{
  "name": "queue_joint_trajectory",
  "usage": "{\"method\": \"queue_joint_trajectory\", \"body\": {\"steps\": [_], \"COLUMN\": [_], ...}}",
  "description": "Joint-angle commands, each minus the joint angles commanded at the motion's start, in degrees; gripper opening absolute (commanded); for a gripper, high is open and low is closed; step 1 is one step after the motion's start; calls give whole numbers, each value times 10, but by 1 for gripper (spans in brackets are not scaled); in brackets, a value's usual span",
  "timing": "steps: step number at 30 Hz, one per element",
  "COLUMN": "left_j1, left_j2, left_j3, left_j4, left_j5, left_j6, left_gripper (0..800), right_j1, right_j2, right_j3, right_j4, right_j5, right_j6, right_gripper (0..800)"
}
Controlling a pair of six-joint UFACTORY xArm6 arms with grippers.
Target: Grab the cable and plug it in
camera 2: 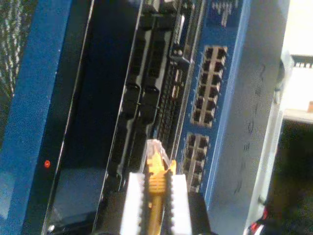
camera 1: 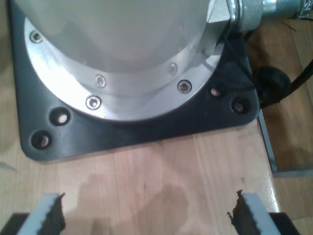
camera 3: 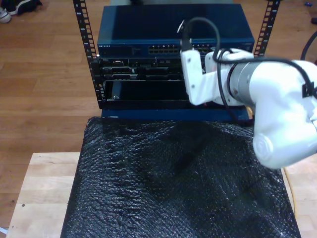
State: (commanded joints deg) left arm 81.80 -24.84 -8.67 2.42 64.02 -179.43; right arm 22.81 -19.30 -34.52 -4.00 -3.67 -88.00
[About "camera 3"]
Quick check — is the yellow network cable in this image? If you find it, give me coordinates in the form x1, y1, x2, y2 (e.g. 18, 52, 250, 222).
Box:
245, 106, 299, 219

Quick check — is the black rack shelf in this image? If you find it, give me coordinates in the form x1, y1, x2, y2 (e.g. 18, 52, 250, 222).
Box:
103, 79, 191, 110

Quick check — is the black server unit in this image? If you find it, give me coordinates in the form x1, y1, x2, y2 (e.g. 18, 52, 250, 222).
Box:
99, 57, 185, 81

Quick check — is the black textured mat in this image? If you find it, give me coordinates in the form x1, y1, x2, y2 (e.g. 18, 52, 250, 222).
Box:
60, 117, 302, 238

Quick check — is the dark sneaker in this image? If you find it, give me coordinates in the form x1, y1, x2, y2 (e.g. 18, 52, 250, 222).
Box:
6, 0, 43, 16

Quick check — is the white sneaker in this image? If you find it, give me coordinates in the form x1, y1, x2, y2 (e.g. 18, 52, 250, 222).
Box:
0, 7, 12, 24

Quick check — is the black perforated rack post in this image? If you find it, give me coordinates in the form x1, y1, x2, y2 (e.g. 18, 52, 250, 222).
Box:
252, 0, 282, 59
72, 0, 107, 110

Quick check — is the black camera cable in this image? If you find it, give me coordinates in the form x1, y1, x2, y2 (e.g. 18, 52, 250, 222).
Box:
178, 16, 241, 122

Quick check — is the blue rack base plate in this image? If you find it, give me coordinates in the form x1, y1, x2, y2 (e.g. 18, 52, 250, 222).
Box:
101, 109, 251, 122

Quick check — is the blue network switch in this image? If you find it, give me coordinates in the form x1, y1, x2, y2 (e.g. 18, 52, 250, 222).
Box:
97, 4, 256, 59

